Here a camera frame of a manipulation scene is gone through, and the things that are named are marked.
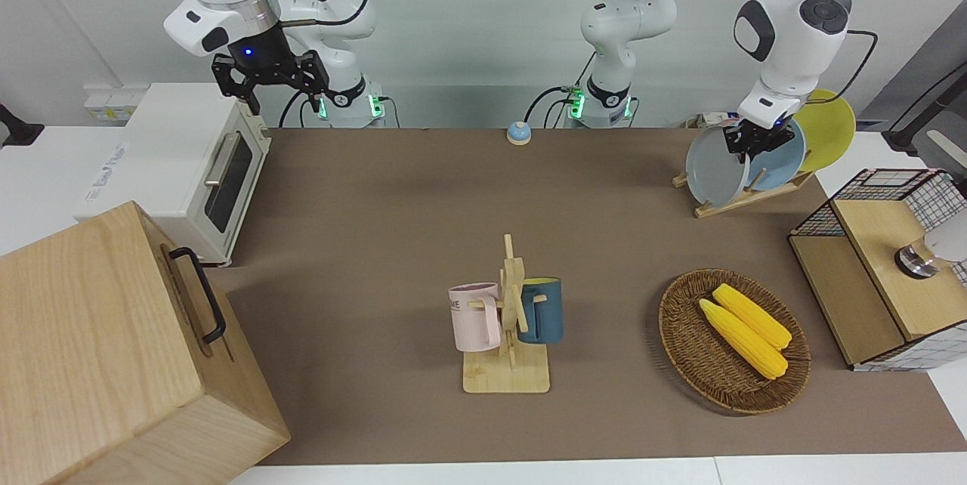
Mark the white toaster oven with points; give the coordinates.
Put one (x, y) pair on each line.
(166, 152)

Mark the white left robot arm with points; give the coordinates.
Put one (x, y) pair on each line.
(786, 39)

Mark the wooden plate rack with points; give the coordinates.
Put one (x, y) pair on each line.
(744, 199)

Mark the yellow plate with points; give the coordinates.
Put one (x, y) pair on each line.
(831, 134)

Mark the black stand foot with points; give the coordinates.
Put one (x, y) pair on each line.
(15, 128)

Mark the wooden box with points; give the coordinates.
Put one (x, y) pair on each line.
(91, 334)

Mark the blue service bell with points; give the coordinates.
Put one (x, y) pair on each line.
(518, 134)

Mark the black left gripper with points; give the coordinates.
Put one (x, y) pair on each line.
(761, 136)

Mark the pink mug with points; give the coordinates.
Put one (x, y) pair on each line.
(472, 322)

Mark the white wall socket strip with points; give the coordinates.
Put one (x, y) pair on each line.
(113, 103)

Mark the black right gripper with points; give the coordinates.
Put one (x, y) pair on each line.
(261, 54)

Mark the dark blue mug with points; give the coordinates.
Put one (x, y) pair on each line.
(545, 315)

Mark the wooden mug tree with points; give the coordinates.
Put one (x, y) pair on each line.
(506, 375)

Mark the gray plate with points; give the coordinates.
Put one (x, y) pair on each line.
(710, 171)

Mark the yellow corn cob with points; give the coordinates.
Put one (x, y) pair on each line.
(752, 315)
(744, 341)

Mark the brown table mat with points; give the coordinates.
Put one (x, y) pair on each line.
(378, 190)

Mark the small white printed box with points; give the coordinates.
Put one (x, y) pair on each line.
(710, 120)

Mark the brown wicker basket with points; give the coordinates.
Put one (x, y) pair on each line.
(702, 364)

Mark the blue plate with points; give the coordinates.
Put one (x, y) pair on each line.
(778, 168)

